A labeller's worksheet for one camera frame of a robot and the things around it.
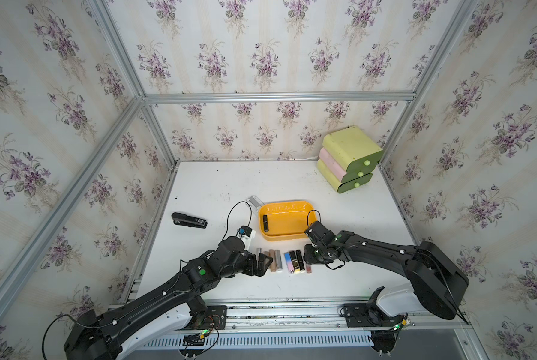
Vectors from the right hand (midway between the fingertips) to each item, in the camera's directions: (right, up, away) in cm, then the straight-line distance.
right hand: (308, 259), depth 86 cm
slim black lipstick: (-4, +2, 0) cm, 4 cm away
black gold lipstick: (-6, 0, -2) cm, 6 cm away
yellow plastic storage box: (-8, +13, +11) cm, 19 cm away
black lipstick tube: (-17, +14, +10) cm, 25 cm away
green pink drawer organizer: (+17, +40, +6) cm, 44 cm away
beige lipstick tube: (-17, +2, +1) cm, 17 cm away
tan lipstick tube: (-14, -2, -3) cm, 14 cm away
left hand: (-16, +3, -11) cm, 20 cm away
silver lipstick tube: (-12, -1, -2) cm, 12 cm away
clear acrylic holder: (-22, +21, +17) cm, 35 cm away
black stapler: (-52, +14, +7) cm, 54 cm away
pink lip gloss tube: (-1, -3, -3) cm, 4 cm away
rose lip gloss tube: (-19, +3, +2) cm, 20 cm away
